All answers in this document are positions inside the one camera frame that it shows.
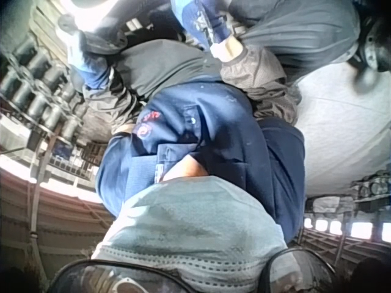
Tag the person's right hand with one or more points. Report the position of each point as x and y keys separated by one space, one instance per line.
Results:
x=204 y=22

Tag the person's left hand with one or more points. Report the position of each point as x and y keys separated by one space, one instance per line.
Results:
x=80 y=58

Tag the dark grey metal part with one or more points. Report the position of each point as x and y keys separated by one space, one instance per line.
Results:
x=122 y=36

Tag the rack of grey flanged pipe fittings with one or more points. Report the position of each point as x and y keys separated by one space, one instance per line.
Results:
x=36 y=88

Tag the person's legs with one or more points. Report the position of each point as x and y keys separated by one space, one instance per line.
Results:
x=171 y=65

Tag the metal shelf with parts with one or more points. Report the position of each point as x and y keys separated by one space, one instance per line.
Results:
x=373 y=186

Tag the metal grating frame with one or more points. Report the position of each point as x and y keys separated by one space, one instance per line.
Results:
x=71 y=158

